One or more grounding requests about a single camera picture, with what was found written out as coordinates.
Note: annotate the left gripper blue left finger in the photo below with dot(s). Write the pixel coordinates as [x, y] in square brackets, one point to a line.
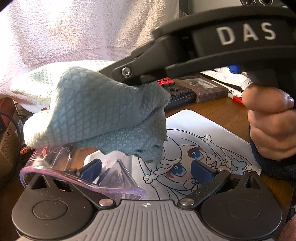
[90, 171]

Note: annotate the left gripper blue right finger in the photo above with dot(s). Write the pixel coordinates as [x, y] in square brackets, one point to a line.
[201, 172]

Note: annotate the clear plastic measuring cup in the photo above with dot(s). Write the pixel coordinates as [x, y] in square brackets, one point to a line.
[110, 174]

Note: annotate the teal cleaning cloth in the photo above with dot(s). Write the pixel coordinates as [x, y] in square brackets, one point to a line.
[91, 110]

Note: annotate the person's right hand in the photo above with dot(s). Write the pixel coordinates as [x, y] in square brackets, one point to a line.
[272, 121]

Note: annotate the anime print mouse pad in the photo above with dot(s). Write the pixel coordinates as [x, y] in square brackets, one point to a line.
[190, 137]

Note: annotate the white marker pen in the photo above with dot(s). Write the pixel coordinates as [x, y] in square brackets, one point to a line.
[224, 76]

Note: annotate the red capped marker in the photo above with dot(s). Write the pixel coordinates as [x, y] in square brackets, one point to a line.
[235, 98]

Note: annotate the red and black keyboard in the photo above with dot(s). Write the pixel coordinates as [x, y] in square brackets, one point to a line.
[179, 95]

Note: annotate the large white towel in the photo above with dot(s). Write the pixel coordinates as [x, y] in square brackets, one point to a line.
[35, 33]

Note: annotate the brown wooden picture frame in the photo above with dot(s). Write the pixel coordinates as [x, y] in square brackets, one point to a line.
[204, 88]

